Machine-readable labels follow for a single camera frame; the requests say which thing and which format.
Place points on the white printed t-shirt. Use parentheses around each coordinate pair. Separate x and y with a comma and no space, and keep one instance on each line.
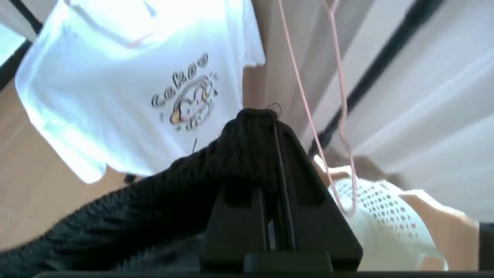
(116,77)

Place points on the beige curtain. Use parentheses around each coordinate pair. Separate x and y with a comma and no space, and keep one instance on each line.
(444,135)

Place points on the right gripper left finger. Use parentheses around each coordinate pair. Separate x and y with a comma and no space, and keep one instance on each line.
(235,228)

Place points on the white laundry basket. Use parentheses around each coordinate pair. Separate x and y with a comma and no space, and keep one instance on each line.
(386,224)

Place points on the black garment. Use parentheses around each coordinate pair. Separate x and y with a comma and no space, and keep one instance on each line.
(154,208)

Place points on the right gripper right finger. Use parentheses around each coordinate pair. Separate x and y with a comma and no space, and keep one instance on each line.
(312,224)

